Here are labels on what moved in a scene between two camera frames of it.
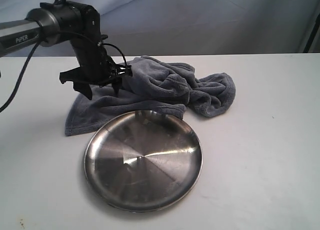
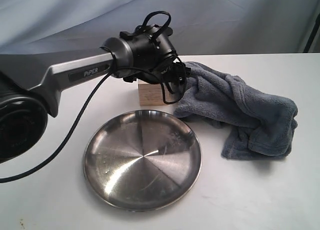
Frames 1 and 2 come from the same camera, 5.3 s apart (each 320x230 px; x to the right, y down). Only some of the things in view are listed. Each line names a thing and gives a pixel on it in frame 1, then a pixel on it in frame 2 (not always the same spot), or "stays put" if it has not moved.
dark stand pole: [315, 30] stays put
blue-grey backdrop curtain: [144, 22] stays put
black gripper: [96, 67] -> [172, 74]
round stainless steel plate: [143, 161] stays put
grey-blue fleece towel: [155, 84] -> [255, 127]
